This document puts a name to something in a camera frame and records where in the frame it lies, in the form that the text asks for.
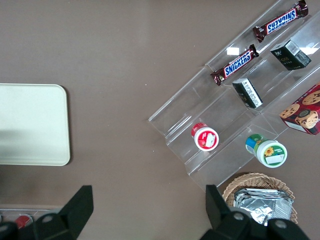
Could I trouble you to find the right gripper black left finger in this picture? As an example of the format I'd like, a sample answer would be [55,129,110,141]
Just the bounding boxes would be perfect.
[32,184,95,240]

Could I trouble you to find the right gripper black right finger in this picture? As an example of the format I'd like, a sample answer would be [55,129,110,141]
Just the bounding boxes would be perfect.
[201,184,251,240]

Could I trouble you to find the light wicker basket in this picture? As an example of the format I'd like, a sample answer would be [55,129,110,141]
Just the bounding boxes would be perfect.
[221,171,299,226]

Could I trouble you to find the beige rectangular tray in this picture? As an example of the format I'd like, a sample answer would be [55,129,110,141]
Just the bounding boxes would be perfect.
[0,83,71,167]

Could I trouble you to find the clear acrylic bottle rack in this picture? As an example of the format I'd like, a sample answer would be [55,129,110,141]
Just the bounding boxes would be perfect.
[0,203,62,225]

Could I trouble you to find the silver foil packets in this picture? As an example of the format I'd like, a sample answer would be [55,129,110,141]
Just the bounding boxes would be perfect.
[233,188,295,227]

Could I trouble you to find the red soda bottle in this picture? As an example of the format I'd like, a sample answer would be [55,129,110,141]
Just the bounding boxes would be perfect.
[14,215,33,230]

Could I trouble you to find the green lid white cup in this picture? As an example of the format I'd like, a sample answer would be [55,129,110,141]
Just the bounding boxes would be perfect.
[244,133,288,169]

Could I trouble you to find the red lid white cup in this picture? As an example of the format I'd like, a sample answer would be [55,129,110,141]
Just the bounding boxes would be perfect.
[191,122,221,153]

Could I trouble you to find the clear acrylic stepped display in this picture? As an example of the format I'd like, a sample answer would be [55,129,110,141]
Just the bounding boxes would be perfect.
[147,0,320,189]

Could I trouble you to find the small black box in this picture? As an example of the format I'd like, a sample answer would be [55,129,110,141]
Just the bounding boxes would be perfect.
[231,77,264,109]
[269,39,313,72]

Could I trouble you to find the red chocolate cookie box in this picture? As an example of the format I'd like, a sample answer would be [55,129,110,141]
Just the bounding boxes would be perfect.
[278,83,320,136]

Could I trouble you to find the snickers chocolate bar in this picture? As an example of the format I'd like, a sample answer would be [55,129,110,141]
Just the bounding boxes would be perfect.
[209,44,260,87]
[252,0,310,44]

